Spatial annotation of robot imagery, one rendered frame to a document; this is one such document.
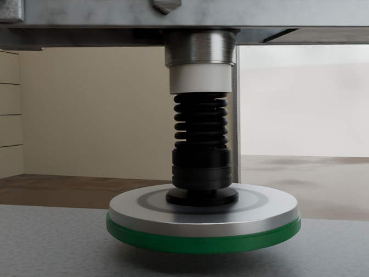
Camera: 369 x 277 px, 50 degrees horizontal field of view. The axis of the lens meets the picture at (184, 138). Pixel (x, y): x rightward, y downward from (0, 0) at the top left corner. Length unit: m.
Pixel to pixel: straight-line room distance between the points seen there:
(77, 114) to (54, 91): 0.57
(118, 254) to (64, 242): 0.09
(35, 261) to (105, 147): 5.81
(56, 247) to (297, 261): 0.28
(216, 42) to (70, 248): 0.29
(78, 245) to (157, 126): 5.34
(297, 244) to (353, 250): 0.06
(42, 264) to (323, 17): 0.39
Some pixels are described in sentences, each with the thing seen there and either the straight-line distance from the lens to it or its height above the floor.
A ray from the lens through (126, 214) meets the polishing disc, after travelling 0.41.
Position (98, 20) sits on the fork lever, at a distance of 0.39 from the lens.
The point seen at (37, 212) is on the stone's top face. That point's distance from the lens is 0.69.
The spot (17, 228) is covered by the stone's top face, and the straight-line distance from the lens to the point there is 0.62.
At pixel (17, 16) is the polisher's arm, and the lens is 0.37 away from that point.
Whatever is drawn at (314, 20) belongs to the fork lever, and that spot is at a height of 1.08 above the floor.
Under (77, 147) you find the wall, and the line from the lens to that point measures 6.55.
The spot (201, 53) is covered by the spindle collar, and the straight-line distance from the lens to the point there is 0.42.
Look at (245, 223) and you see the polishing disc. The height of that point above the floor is 0.88.
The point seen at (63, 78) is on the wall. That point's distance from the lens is 6.68.
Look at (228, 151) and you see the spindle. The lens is 0.45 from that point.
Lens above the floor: 0.99
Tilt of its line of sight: 4 degrees down
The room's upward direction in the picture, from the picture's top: 1 degrees counter-clockwise
